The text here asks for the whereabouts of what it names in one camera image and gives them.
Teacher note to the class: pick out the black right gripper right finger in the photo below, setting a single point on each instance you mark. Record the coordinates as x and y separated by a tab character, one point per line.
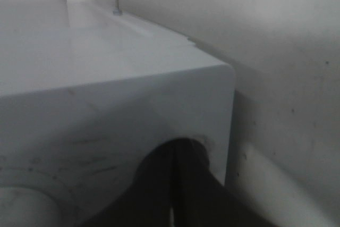
199	198

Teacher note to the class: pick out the round door release button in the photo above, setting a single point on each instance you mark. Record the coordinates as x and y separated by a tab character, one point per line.
206	142

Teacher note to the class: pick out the white timer knob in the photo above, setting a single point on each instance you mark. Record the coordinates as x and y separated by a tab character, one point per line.
28	207

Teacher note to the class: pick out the white microwave oven body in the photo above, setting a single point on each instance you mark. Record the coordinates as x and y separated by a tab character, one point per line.
86	95

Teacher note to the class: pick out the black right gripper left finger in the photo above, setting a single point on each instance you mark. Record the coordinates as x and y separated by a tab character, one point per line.
147	201

